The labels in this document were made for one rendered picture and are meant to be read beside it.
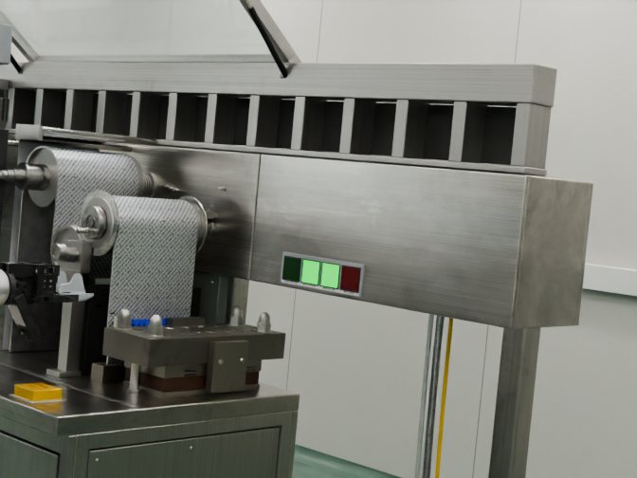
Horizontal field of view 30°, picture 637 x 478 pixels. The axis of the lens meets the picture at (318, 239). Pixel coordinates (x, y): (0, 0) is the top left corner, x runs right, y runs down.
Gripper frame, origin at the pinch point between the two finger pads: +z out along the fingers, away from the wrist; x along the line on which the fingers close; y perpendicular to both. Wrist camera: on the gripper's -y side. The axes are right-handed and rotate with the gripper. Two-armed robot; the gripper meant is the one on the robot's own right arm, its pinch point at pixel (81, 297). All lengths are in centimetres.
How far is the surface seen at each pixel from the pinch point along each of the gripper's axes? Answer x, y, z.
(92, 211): 5.7, 18.3, 5.2
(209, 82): 11, 52, 41
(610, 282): 25, 1, 268
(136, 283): 0.2, 3.0, 14.5
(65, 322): 10.1, -7.0, 3.2
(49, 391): -12.5, -17.4, -15.2
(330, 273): -36, 9, 40
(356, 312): 162, -28, 273
